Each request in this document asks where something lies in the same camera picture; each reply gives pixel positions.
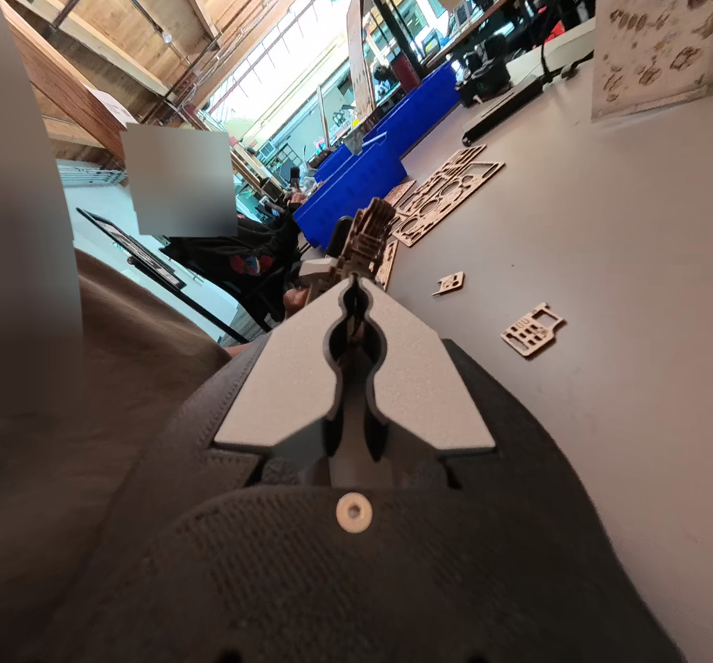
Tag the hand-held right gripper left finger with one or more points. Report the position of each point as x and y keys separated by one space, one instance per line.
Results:
x=278 y=390

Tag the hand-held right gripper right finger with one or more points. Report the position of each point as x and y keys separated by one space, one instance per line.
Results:
x=429 y=395

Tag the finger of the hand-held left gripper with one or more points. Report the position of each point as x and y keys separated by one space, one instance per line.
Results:
x=317 y=272

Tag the wooden puzzle model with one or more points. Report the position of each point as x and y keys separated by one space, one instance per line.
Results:
x=367 y=239

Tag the person's left forearm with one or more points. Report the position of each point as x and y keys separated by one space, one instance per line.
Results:
x=245 y=349

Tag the grey desk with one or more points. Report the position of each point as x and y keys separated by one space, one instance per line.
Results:
x=612 y=256

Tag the person's left hand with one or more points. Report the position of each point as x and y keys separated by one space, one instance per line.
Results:
x=295 y=300

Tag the narrow wooden puzzle sheet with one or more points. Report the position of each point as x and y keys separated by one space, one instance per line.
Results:
x=388 y=264

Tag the engraved wooden puzzle sheet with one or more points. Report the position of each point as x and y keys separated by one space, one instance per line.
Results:
x=398 y=195

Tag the small square wooden puzzle piece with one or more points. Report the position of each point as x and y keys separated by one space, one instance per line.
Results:
x=450 y=283

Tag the large wooden puzzle sheet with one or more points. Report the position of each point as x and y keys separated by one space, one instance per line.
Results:
x=451 y=195

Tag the person's brown sweater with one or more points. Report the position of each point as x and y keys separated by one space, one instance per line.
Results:
x=128 y=373

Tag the black framed board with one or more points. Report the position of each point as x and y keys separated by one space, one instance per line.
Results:
x=139 y=253

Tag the upright plywood board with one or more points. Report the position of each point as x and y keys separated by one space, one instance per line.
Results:
x=359 y=50

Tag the black flat bar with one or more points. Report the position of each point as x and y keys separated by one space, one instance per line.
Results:
x=501 y=107

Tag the black charger device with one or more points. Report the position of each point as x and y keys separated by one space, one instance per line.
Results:
x=484 y=79

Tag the black metal pole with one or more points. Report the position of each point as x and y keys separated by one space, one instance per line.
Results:
x=384 y=11

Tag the white box device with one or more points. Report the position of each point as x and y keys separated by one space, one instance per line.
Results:
x=557 y=53

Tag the printed instruction sheet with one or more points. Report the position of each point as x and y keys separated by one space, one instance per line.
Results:
x=651 y=33

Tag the wooden puzzle frame offcut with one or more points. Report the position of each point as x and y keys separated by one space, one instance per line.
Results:
x=532 y=331

